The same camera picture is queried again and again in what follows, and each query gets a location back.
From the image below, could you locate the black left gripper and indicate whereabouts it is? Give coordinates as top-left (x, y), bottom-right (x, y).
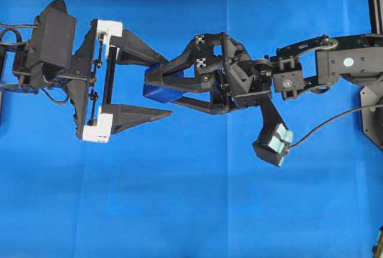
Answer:
top-left (11, 15), bottom-right (172, 143)

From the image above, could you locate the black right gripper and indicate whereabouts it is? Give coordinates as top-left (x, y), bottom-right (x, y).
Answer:
top-left (162, 32), bottom-right (272, 115)

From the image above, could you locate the blue block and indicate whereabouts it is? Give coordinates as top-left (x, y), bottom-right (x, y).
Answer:
top-left (143, 62), bottom-right (184, 103)

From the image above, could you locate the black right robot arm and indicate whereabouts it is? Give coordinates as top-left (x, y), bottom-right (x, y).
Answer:
top-left (145, 33), bottom-right (382, 114)

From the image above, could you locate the blue table cloth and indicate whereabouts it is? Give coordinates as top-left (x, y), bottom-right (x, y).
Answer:
top-left (1, 0), bottom-right (382, 257)

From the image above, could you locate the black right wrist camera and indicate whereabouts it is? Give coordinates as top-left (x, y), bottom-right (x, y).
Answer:
top-left (253, 98), bottom-right (293, 167)

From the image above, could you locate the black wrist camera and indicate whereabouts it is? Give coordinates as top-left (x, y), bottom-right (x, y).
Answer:
top-left (253, 98), bottom-right (293, 167)
top-left (26, 0), bottom-right (77, 80)

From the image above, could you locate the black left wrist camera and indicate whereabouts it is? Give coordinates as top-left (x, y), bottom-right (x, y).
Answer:
top-left (26, 0), bottom-right (77, 80)

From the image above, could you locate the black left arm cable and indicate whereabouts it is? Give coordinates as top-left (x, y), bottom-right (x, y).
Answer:
top-left (0, 23), bottom-right (39, 48)

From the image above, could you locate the black camera cable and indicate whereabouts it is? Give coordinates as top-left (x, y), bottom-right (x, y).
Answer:
top-left (288, 104), bottom-right (383, 150)

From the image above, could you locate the black aluminium frame rail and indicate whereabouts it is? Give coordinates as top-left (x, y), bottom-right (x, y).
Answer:
top-left (365, 0), bottom-right (383, 35)

